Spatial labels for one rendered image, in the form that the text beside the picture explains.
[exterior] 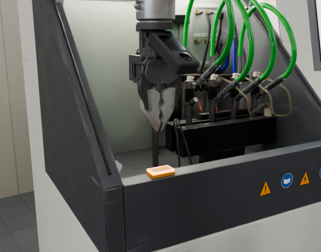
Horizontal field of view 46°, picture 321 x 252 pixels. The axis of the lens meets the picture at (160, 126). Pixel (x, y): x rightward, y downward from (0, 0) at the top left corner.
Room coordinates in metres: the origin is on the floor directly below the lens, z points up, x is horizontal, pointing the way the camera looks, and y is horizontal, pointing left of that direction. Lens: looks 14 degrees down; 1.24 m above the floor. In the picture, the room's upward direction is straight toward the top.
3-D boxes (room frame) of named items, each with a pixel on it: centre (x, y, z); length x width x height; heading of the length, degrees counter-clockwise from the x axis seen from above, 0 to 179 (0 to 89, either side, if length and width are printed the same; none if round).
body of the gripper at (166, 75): (0.76, 0.01, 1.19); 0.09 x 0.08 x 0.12; 28
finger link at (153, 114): (0.75, 0.03, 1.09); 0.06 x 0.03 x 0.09; 28
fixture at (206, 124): (1.10, -0.19, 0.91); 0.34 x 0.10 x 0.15; 118
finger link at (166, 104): (0.76, 0.00, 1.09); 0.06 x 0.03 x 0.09; 28
